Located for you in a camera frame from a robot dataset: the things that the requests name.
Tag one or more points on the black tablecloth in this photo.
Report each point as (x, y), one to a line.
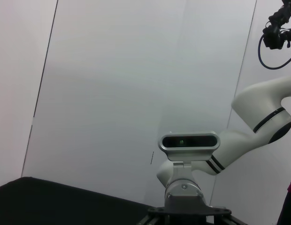
(54, 204)

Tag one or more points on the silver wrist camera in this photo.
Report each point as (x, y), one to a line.
(190, 150)

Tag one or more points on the person in dark red shirt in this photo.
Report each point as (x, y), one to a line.
(289, 206)

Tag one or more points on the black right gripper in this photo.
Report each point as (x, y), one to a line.
(183, 211)

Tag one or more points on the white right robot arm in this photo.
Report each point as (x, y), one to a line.
(253, 103)

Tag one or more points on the black camera rig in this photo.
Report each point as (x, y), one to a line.
(275, 35)

